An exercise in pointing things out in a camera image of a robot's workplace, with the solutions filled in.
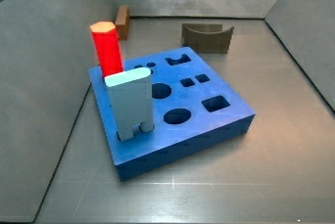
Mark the brown arch block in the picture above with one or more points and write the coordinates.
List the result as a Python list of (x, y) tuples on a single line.
[(122, 22)]

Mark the dark grey curved fixture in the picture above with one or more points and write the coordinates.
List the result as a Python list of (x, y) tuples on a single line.
[(206, 38)]

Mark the red hexagonal peg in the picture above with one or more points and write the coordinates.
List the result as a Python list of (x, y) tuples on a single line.
[(104, 38)]

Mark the blue shape sorter block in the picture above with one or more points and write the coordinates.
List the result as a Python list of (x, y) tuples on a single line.
[(197, 110)]

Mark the light blue flat peg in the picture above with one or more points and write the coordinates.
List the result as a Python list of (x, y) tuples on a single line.
[(128, 90)]

